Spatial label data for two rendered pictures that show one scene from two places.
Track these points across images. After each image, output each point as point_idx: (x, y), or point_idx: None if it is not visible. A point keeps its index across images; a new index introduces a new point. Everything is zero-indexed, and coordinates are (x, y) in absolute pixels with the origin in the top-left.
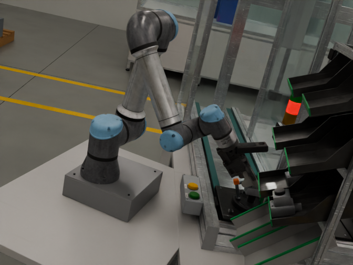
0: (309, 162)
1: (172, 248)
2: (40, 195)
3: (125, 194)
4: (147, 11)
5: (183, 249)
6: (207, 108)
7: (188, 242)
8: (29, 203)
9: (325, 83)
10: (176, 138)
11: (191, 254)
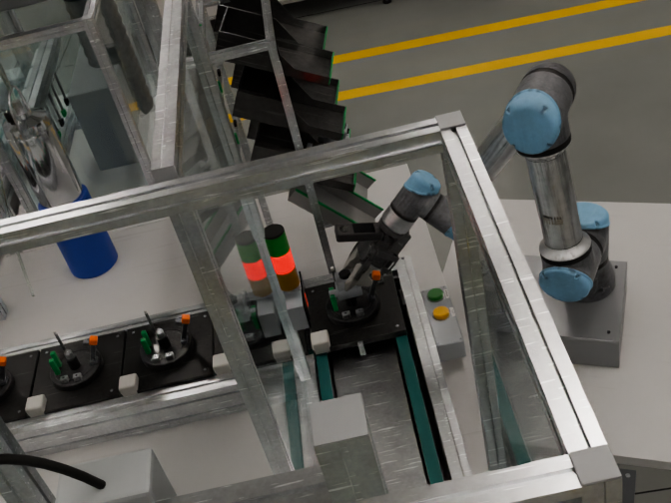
0: (317, 91)
1: (449, 268)
2: (650, 273)
3: (527, 260)
4: (544, 63)
5: (436, 271)
6: (429, 179)
7: (431, 284)
8: (651, 256)
9: (299, 43)
10: None
11: (424, 270)
